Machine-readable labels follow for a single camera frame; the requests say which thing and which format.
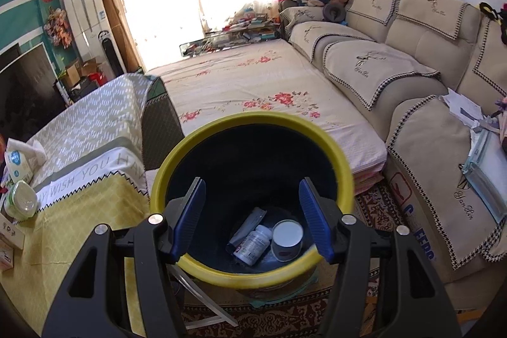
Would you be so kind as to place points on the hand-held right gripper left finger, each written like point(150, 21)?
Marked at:
point(193, 221)

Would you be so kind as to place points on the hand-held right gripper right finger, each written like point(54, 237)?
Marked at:
point(312, 221)

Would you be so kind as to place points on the grey squeeze tube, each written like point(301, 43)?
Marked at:
point(253, 218)

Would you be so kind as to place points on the white pill bottle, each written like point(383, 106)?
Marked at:
point(253, 243)

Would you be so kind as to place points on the yellow round waste bin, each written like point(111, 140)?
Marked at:
point(253, 163)

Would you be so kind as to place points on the patterned dark red rug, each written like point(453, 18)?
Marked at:
point(277, 314)

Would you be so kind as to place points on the floral sheet mattress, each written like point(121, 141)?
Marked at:
point(257, 84)

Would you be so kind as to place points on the table with patterned tablecloth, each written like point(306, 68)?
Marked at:
point(79, 124)

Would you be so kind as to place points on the green white round container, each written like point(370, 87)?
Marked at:
point(19, 199)

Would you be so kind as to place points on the clear plastic document folder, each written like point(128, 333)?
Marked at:
point(485, 171)

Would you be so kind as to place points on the small white carton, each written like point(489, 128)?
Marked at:
point(10, 231)

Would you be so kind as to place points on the white tissue pack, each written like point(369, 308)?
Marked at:
point(19, 160)

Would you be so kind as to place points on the white loose papers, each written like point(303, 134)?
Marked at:
point(459, 106)

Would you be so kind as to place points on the black tower fan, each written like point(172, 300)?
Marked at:
point(111, 53)

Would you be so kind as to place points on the open cardboard boxes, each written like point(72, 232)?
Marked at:
point(75, 72)

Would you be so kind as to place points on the small beige carton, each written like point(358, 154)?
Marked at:
point(4, 255)

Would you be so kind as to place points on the cluttered glass coffee table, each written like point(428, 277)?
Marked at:
point(237, 33)

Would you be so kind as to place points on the grey neck pillow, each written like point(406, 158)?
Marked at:
point(334, 11)

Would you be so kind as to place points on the black flat television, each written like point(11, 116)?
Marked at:
point(23, 92)

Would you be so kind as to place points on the beige sofa with covers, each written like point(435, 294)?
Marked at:
point(420, 29)

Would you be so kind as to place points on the white standing air conditioner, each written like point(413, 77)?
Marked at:
point(85, 13)

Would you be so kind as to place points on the artificial flower bunch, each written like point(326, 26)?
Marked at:
point(57, 27)

